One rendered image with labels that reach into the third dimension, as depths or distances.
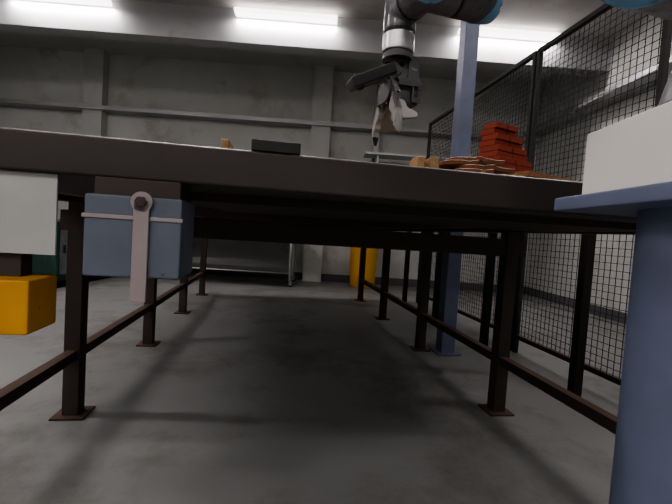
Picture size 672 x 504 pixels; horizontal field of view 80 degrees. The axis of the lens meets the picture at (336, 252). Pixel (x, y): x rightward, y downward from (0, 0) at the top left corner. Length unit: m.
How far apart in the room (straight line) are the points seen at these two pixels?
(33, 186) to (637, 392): 0.86
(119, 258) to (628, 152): 0.69
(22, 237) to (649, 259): 0.85
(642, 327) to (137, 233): 0.68
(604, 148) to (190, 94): 6.89
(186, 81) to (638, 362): 7.11
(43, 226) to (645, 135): 0.80
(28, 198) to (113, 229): 0.13
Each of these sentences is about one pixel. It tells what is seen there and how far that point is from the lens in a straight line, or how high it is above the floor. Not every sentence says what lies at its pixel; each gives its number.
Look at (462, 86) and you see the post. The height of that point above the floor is 1.84.
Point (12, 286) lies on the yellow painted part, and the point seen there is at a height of 0.69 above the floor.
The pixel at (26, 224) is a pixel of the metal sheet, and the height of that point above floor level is 0.78.
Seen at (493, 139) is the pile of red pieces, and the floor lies 1.23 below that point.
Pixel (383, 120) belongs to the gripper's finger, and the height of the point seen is 1.08.
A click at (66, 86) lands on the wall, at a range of 8.09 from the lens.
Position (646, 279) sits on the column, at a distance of 0.63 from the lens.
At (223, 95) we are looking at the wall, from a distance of 7.13.
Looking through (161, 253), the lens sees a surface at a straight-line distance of 0.65.
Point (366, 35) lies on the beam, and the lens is 5.53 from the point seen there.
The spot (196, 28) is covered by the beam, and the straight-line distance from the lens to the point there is 5.74.
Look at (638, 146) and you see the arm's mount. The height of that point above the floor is 0.92.
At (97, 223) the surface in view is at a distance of 0.67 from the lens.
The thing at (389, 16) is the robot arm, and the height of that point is 1.30.
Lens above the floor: 0.79
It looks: 3 degrees down
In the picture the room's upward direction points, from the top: 4 degrees clockwise
